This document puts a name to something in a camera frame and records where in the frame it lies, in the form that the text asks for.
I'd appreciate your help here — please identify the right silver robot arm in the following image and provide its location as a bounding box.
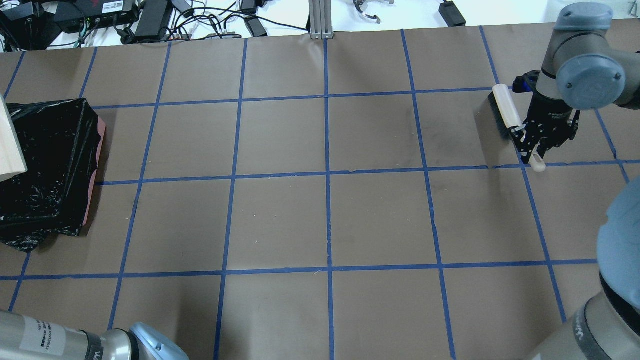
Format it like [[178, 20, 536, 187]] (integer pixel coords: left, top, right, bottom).
[[506, 2, 640, 360]]

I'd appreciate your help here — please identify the black electronics box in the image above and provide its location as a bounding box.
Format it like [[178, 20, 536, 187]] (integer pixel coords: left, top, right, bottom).
[[54, 0, 140, 34]]

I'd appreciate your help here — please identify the beige plastic dustpan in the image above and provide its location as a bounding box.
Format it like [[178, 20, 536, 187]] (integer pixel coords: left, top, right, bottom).
[[0, 96, 28, 182]]

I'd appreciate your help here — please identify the black lined trash bin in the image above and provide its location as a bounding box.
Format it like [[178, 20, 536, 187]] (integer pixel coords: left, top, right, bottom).
[[0, 97, 106, 253]]

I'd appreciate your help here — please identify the black power adapter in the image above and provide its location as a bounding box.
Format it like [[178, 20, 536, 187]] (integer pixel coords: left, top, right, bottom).
[[438, 0, 467, 28]]

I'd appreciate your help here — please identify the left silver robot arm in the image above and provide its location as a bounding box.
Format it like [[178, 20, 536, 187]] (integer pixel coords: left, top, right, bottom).
[[0, 310, 189, 360]]

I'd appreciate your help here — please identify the beige hand brush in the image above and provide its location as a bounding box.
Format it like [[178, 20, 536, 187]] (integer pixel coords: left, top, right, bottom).
[[487, 83, 546, 173]]

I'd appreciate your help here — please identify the aluminium frame post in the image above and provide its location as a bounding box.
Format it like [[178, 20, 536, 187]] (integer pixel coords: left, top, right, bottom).
[[308, 0, 335, 40]]

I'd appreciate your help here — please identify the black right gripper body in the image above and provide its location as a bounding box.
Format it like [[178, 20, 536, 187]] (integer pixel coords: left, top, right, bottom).
[[524, 89, 581, 148]]

